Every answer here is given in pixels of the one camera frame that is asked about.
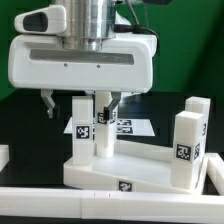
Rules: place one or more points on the white right fence piece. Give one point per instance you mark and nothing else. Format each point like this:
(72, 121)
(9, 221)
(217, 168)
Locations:
(215, 171)

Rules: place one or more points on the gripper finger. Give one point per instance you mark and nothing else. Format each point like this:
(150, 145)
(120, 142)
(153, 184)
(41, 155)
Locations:
(46, 95)
(108, 111)

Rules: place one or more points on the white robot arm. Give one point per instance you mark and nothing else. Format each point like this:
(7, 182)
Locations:
(81, 45)

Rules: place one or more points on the white desk top tray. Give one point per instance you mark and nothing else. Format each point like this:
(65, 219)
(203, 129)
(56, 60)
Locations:
(135, 167)

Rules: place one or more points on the white front fence bar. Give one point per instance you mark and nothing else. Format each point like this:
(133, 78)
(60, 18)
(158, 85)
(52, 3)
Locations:
(115, 205)

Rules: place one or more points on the white fence piece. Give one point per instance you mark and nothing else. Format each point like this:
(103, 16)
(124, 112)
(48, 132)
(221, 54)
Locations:
(4, 156)
(215, 171)

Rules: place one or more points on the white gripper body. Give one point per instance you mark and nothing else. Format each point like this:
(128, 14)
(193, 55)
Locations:
(124, 64)

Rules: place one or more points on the white left fence piece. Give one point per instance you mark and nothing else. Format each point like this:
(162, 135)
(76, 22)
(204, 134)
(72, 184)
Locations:
(4, 156)

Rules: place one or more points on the marker sheet with tags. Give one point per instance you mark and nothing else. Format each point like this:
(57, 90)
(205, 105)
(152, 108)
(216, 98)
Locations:
(125, 127)

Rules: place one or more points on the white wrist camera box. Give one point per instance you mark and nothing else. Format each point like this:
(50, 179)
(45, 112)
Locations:
(50, 20)

